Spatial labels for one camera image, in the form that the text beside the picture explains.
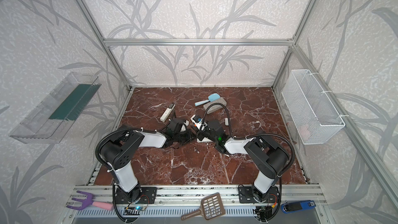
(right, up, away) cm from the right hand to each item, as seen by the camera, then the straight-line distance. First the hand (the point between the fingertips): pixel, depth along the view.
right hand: (194, 119), depth 87 cm
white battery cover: (+19, -2, +2) cm, 19 cm away
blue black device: (+47, -38, -17) cm, 63 cm away
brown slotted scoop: (+10, -39, -16) cm, 43 cm away
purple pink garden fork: (-49, -37, -15) cm, 63 cm away
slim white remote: (-20, +3, +17) cm, 26 cm away
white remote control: (+7, -10, -8) cm, 14 cm away
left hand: (+3, -9, +5) cm, 11 cm away
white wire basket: (+51, +4, -26) cm, 57 cm away
